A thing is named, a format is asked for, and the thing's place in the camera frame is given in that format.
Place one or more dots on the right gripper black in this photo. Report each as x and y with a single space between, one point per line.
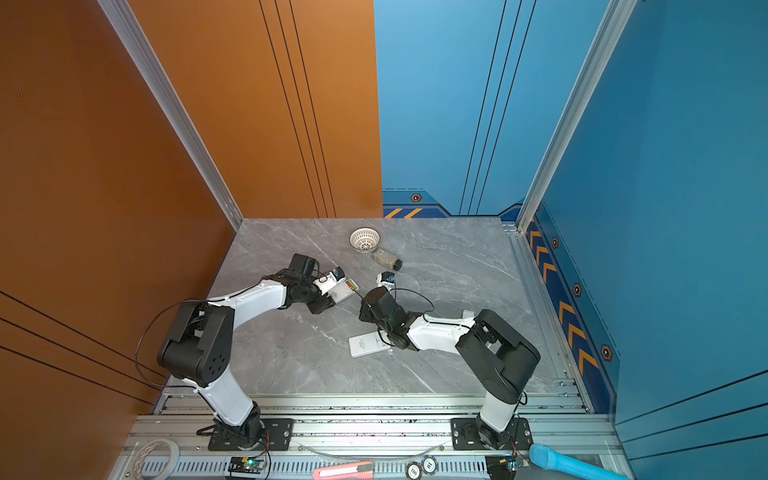
365 310

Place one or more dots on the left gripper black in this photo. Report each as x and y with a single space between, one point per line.
326 303

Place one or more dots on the white air conditioner remote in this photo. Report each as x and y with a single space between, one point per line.
369 343

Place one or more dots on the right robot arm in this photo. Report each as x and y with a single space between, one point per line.
500 357

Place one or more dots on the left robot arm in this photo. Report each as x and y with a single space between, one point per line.
198 345

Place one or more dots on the beige black small bottle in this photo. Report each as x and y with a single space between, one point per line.
387 259

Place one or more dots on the white mesh basket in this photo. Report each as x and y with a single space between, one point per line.
364 239

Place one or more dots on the pink utility knife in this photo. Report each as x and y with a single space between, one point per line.
359 470

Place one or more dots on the round badge pair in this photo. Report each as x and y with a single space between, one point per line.
421 469

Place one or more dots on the green circuit board left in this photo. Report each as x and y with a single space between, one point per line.
246 466

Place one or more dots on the green circuit board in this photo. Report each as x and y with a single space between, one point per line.
501 467
246 466

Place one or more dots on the green circuit board right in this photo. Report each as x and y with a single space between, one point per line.
501 467

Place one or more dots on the blue foam tube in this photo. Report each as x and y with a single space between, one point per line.
548 459

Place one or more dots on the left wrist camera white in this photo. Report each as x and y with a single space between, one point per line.
326 282

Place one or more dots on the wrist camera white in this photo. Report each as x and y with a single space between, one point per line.
387 280
326 282

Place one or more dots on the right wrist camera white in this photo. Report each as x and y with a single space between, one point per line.
387 280

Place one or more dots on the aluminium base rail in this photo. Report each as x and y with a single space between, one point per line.
307 432

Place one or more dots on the aluminium corner post left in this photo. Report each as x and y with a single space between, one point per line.
129 31

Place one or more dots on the aluminium corner post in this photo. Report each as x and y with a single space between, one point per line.
129 31
609 32

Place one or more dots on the aluminium corner post right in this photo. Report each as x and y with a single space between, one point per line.
609 32

